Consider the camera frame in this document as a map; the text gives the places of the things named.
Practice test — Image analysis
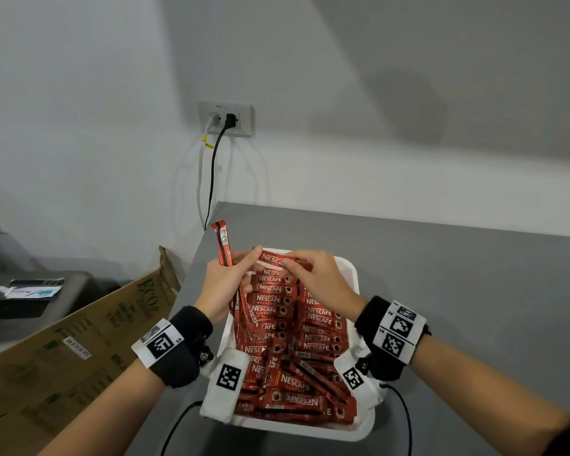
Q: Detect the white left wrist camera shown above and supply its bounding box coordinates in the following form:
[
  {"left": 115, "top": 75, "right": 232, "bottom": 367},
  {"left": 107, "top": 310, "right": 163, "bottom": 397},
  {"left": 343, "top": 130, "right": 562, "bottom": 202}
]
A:
[{"left": 199, "top": 348, "right": 251, "bottom": 423}]

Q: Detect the pile of red Nescafe sachets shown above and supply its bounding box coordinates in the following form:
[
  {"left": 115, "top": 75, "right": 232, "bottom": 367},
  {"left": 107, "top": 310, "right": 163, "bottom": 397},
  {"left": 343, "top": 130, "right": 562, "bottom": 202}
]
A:
[{"left": 237, "top": 265, "right": 350, "bottom": 362}]

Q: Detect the pile of red coffee sachets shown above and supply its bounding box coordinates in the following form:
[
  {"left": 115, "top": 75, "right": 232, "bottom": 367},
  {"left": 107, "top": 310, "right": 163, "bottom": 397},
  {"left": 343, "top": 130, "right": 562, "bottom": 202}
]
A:
[{"left": 232, "top": 353, "right": 358, "bottom": 426}]

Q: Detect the person's right hand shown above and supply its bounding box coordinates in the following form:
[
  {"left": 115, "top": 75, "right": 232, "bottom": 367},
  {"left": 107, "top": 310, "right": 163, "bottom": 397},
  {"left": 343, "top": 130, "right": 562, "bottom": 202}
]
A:
[{"left": 281, "top": 250, "right": 369, "bottom": 324}]

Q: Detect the black left wristband with markers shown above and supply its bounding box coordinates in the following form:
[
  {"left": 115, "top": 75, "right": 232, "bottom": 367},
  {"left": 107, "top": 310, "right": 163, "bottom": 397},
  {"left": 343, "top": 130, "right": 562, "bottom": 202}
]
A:
[{"left": 131, "top": 306, "right": 215, "bottom": 389}]

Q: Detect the black wristband with markers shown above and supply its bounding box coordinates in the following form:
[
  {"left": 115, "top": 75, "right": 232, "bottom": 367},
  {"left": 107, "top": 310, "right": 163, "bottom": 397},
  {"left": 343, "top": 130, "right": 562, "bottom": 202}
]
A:
[
  {"left": 355, "top": 295, "right": 432, "bottom": 381},
  {"left": 131, "top": 306, "right": 215, "bottom": 389}
]

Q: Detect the black power cable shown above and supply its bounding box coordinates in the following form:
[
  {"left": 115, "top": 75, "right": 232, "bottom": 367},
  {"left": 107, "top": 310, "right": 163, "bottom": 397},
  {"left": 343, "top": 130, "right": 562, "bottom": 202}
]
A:
[{"left": 204, "top": 127, "right": 229, "bottom": 231}]

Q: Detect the black camera cable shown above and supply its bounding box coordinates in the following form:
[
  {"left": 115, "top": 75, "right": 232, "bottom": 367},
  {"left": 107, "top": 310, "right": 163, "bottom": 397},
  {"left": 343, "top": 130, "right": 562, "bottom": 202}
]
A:
[
  {"left": 379, "top": 383, "right": 413, "bottom": 456},
  {"left": 160, "top": 401, "right": 204, "bottom": 456}
]

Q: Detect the white and blue packet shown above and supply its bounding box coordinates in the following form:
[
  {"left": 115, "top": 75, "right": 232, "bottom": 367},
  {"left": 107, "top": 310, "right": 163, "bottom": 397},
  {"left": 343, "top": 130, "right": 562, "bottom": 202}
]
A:
[{"left": 0, "top": 285, "right": 63, "bottom": 300}]

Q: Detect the brown cardboard box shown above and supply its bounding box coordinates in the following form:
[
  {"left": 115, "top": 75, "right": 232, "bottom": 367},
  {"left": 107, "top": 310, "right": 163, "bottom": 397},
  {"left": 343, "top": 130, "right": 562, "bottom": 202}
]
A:
[{"left": 0, "top": 245, "right": 181, "bottom": 456}]

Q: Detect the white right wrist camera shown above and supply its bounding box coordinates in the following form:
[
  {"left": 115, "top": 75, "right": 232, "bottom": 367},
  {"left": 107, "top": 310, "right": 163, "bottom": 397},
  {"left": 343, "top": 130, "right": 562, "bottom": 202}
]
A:
[{"left": 333, "top": 348, "right": 388, "bottom": 407}]

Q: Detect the person's left forearm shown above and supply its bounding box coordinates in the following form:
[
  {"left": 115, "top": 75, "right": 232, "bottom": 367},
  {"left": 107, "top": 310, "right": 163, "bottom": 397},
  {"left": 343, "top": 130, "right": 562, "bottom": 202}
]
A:
[{"left": 37, "top": 358, "right": 166, "bottom": 456}]

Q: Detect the person's left hand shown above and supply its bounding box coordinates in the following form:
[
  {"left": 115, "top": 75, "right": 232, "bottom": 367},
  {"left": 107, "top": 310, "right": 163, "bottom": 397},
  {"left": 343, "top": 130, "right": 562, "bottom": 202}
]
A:
[{"left": 193, "top": 245, "right": 265, "bottom": 327}]

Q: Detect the grey wall socket plate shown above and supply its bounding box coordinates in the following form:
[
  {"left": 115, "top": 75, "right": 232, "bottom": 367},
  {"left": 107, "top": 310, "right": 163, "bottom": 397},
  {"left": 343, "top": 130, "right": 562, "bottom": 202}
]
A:
[{"left": 198, "top": 101, "right": 256, "bottom": 137}]

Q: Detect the dark grey printer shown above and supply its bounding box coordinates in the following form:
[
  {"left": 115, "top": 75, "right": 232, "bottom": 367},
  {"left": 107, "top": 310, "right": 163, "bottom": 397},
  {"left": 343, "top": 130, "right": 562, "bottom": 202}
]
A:
[{"left": 0, "top": 270, "right": 98, "bottom": 359}]

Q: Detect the bunch of Nescafe sachets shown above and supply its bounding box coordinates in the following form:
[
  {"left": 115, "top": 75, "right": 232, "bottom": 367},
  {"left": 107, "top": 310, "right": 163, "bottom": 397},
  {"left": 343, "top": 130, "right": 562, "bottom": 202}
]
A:
[{"left": 210, "top": 220, "right": 257, "bottom": 350}]

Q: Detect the black right camera cable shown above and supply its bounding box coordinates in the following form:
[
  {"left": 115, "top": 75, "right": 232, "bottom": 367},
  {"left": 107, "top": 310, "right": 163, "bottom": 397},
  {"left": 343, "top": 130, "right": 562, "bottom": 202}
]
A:
[{"left": 379, "top": 383, "right": 413, "bottom": 456}]

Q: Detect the black left camera cable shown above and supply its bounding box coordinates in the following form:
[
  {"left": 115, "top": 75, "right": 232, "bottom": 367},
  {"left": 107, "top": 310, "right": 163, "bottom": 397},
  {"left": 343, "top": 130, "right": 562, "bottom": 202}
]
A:
[{"left": 160, "top": 401, "right": 204, "bottom": 456}]

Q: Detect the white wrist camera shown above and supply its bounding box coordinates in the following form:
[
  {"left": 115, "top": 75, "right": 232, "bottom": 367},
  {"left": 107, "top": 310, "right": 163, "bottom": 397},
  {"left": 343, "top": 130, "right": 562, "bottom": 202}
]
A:
[
  {"left": 333, "top": 348, "right": 388, "bottom": 407},
  {"left": 199, "top": 348, "right": 251, "bottom": 423}
]

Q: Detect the white power cable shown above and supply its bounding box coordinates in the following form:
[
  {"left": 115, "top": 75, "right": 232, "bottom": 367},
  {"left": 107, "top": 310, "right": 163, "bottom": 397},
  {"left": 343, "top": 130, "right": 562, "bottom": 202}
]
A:
[{"left": 197, "top": 113, "right": 219, "bottom": 229}]

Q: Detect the white plastic tray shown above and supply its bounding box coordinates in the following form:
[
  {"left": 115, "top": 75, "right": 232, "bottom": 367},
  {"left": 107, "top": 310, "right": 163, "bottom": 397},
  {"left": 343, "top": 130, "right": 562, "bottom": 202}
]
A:
[{"left": 200, "top": 249, "right": 376, "bottom": 442}]

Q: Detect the person's right forearm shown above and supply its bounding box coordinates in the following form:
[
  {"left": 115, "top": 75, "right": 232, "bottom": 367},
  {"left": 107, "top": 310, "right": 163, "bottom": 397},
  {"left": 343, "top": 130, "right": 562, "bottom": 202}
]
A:
[{"left": 410, "top": 334, "right": 570, "bottom": 456}]

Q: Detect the black right wristband with markers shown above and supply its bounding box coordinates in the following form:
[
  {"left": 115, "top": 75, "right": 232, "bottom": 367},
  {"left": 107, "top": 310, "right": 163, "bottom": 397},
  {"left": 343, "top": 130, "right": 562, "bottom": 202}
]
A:
[{"left": 355, "top": 295, "right": 432, "bottom": 381}]

